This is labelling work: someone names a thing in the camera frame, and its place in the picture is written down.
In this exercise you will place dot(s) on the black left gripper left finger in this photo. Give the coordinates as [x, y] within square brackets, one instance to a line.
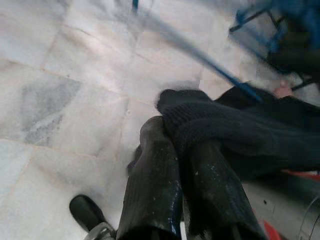
[150, 187]

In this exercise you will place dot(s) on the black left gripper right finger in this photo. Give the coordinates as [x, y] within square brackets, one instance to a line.
[212, 195]

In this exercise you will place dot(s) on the black fonemax t-shirt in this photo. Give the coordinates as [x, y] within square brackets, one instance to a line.
[237, 130]

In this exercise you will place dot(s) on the blue clothes hanger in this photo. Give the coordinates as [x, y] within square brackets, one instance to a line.
[225, 75]

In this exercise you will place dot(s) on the black robot foot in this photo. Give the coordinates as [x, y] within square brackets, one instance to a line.
[83, 210]

